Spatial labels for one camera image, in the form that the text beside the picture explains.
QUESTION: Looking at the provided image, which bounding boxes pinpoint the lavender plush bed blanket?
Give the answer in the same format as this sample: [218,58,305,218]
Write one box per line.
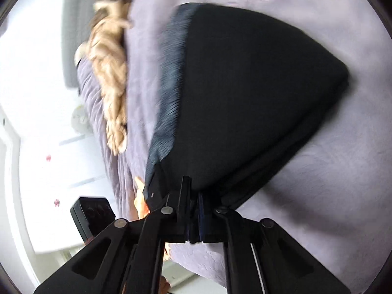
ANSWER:
[76,0,392,294]

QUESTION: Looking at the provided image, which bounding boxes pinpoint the white round plush toy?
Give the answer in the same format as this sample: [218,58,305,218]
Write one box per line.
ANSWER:
[71,105,93,135]

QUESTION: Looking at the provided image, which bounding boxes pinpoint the person left hand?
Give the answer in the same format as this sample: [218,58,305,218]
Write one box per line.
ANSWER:
[157,247,172,294]

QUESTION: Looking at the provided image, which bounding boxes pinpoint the cream striped garment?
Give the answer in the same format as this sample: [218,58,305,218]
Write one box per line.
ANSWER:
[74,0,132,155]

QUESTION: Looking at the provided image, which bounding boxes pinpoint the black pants with patterned stripe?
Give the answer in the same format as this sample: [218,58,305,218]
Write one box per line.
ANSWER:
[144,3,349,209]

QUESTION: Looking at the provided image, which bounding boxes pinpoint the white wardrobe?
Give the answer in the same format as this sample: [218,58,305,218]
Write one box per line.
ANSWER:
[1,5,113,291]

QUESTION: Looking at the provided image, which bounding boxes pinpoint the orange towel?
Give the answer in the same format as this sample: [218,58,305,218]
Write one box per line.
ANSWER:
[134,177,150,219]

